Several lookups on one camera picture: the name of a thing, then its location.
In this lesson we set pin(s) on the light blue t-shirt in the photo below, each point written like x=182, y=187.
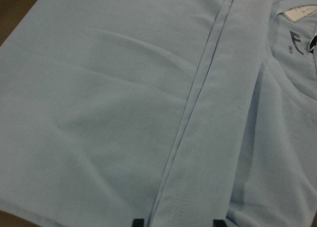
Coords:
x=177, y=112

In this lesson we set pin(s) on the white hang tag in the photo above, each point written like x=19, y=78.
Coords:
x=298, y=13

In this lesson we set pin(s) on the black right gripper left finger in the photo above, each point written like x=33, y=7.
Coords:
x=138, y=223

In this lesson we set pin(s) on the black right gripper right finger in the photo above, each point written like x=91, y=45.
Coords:
x=219, y=223

